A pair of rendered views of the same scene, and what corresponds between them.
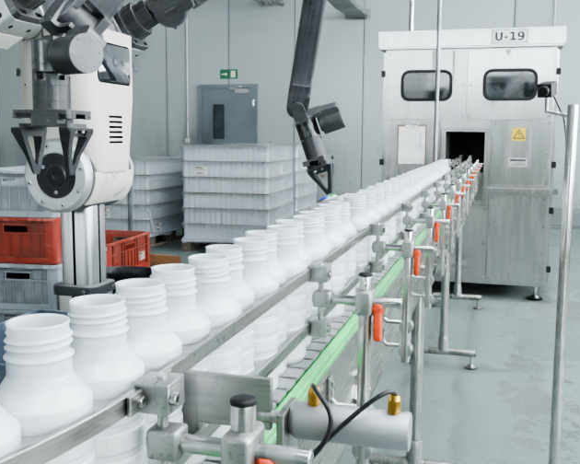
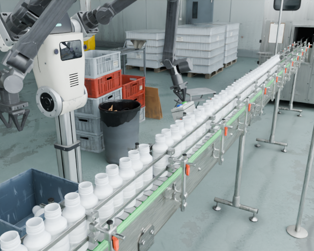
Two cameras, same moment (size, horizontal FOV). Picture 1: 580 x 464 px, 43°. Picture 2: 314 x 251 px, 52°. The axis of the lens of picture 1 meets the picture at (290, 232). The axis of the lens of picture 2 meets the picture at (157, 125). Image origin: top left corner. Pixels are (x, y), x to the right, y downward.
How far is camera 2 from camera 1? 0.56 m
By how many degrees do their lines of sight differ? 19
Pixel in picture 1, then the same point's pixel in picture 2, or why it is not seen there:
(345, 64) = not seen: outside the picture
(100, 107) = (63, 72)
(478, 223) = (306, 73)
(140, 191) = (153, 47)
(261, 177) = (207, 42)
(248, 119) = (208, 8)
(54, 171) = (46, 100)
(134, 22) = (88, 22)
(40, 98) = (2, 99)
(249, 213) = (201, 59)
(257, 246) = (33, 228)
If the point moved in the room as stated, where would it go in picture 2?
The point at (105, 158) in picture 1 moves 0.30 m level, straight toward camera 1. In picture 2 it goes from (68, 94) to (48, 114)
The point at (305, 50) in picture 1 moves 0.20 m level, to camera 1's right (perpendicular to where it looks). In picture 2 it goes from (169, 35) to (209, 36)
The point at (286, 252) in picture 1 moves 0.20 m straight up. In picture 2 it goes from (72, 210) to (64, 136)
